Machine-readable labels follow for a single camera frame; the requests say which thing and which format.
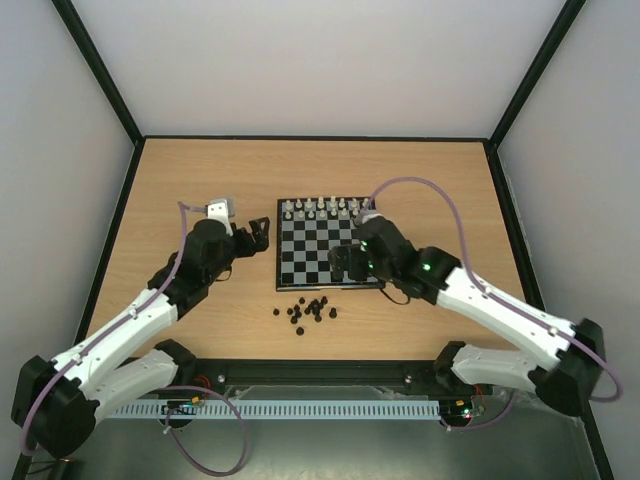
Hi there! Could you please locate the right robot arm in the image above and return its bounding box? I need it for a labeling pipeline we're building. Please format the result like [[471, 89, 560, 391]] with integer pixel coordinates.
[[328, 214, 605, 417]]

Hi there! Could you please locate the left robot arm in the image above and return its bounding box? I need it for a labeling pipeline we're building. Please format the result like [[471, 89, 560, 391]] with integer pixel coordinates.
[[11, 217, 270, 458]]

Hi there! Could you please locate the right circuit board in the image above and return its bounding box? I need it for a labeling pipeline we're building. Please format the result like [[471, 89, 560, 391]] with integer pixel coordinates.
[[445, 397, 486, 418]]

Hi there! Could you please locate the circuit board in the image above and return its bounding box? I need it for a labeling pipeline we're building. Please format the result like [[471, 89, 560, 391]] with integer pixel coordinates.
[[160, 397, 206, 416], [445, 397, 486, 418]]

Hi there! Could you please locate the left circuit board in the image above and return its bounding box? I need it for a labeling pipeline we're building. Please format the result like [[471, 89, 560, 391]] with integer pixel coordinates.
[[160, 397, 206, 416]]

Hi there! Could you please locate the black and silver chessboard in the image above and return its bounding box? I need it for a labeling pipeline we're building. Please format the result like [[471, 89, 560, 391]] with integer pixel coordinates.
[[275, 196, 383, 292]]

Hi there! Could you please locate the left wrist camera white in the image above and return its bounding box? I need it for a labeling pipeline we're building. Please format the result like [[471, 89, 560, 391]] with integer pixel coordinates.
[[206, 198, 235, 219]]

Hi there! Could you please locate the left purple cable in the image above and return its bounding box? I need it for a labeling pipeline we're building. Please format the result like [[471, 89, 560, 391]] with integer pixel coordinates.
[[19, 200, 249, 476]]

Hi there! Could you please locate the black aluminium rail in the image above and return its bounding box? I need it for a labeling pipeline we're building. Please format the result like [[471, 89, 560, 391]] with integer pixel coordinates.
[[196, 359, 482, 390]]

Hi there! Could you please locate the white slotted cable duct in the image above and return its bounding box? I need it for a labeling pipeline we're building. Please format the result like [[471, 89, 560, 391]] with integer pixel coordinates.
[[99, 397, 441, 421]]

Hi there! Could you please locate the black frame post left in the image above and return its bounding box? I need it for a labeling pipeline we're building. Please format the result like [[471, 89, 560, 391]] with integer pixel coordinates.
[[51, 0, 143, 146]]

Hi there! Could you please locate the black frame post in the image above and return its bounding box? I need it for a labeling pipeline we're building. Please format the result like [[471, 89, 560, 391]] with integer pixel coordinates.
[[51, 0, 143, 146], [489, 0, 587, 149]]

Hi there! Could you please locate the black frame post right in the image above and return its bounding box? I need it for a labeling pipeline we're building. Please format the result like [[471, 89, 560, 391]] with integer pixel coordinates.
[[489, 0, 587, 149]]

